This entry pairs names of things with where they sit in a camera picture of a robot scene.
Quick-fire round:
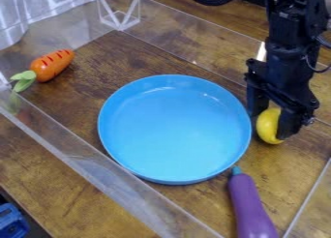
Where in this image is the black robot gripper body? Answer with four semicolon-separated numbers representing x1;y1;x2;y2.
244;38;319;111

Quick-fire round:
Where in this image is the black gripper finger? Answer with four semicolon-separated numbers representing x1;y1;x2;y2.
247;85;270;117
275;108;314;140

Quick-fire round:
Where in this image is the yellow toy lemon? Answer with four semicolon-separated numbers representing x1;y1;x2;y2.
256;107;282;145

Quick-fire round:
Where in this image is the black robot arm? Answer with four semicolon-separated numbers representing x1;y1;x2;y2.
244;0;330;140

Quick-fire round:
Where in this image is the orange toy carrot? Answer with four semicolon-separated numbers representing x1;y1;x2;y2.
11;48;75;93

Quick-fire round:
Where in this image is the blue round plate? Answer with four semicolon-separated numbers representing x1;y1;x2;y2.
98;74;252;185

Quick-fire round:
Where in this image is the purple toy eggplant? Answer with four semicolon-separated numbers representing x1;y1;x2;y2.
227;166;279;238

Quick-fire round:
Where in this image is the white mesh curtain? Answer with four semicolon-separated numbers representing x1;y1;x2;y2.
0;0;95;50

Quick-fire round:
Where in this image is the blue box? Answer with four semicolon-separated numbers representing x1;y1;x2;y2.
0;203;29;238

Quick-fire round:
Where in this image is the clear acrylic corner bracket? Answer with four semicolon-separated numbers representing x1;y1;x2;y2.
98;0;142;32

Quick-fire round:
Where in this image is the clear acrylic front wall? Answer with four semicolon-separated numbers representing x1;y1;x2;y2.
0;74;224;238

